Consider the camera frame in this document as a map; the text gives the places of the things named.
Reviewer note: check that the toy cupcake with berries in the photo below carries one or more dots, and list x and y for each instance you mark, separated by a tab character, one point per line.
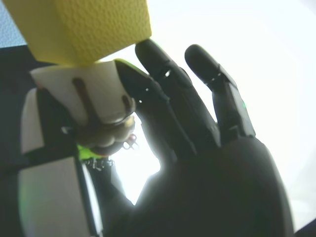
98	93

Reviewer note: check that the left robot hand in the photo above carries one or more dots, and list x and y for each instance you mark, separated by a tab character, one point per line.
209	185

